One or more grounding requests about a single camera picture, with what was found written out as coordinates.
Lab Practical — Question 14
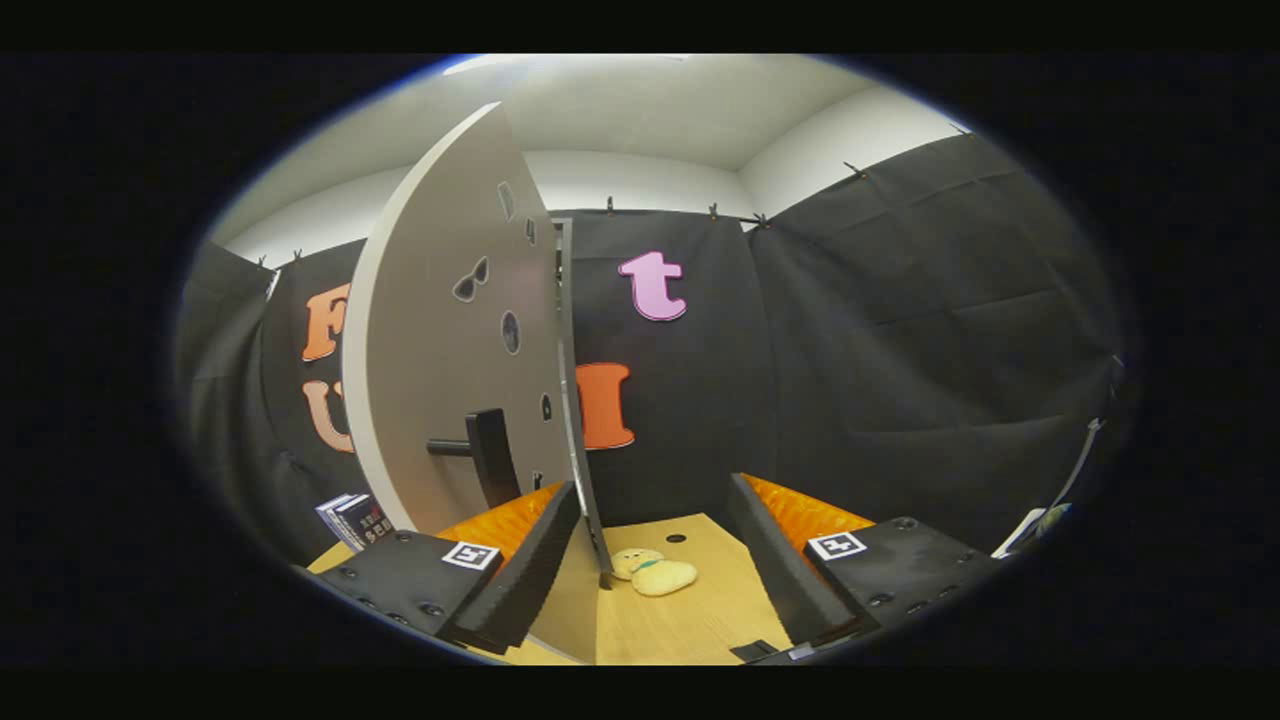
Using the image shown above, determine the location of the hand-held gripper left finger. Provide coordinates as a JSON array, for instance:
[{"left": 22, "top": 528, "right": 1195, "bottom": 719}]
[{"left": 293, "top": 480, "right": 583, "bottom": 656}]

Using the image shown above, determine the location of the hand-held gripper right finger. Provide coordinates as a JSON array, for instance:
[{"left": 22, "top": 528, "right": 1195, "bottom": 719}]
[{"left": 728, "top": 472, "right": 1004, "bottom": 651}]

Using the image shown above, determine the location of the black door handle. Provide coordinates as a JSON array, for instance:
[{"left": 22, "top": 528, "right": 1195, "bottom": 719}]
[{"left": 427, "top": 408, "right": 523, "bottom": 509}]

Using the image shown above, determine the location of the white cabinet door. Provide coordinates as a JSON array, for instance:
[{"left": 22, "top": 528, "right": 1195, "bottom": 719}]
[{"left": 342, "top": 100, "right": 601, "bottom": 666}]

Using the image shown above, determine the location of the yellow plush toy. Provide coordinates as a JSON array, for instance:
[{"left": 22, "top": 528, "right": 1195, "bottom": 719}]
[{"left": 610, "top": 547, "right": 699, "bottom": 598}]

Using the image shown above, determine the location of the grey cabinet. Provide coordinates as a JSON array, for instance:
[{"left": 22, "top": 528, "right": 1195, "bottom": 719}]
[{"left": 553, "top": 218, "right": 614, "bottom": 591}]

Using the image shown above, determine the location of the dark blue book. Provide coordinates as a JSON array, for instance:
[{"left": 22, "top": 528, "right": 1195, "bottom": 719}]
[{"left": 335, "top": 495, "right": 393, "bottom": 551}]

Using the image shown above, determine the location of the blue white book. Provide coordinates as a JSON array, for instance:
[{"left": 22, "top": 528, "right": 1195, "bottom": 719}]
[{"left": 316, "top": 493, "right": 361, "bottom": 549}]

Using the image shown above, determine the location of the black backdrop cloth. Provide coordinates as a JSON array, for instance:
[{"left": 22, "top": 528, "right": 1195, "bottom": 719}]
[{"left": 175, "top": 130, "right": 1126, "bottom": 566}]

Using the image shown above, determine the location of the white paper sheet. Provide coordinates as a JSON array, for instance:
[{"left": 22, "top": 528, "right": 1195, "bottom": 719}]
[{"left": 992, "top": 505, "right": 1047, "bottom": 559}]

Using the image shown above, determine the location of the ceiling light strip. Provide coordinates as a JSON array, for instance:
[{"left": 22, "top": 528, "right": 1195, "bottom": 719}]
[{"left": 445, "top": 54, "right": 691, "bottom": 77}]

